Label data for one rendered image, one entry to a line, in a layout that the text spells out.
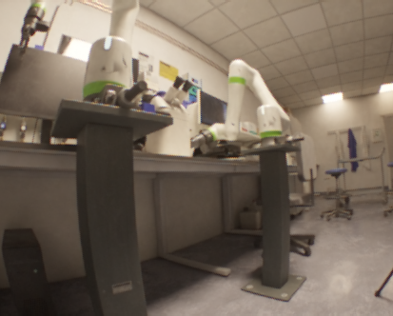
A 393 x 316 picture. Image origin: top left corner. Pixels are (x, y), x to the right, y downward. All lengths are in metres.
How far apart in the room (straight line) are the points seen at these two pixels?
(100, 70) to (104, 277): 0.48
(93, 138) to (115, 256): 0.27
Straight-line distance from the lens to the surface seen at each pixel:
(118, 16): 0.92
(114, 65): 0.56
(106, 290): 0.53
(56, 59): 1.13
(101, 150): 0.48
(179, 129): 0.96
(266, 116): 1.16
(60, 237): 1.51
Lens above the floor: 0.64
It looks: 7 degrees up
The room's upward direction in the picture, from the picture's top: 3 degrees counter-clockwise
